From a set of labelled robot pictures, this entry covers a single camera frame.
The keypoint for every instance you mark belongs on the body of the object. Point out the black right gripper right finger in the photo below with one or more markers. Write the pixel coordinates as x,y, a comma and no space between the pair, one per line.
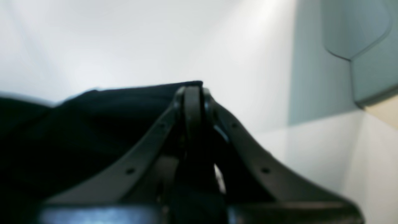
259,188

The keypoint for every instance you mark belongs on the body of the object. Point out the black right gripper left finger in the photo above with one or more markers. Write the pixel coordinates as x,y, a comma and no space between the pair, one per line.
133,190

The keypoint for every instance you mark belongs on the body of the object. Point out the black T-shirt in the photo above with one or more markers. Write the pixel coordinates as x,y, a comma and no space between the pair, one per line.
45,150

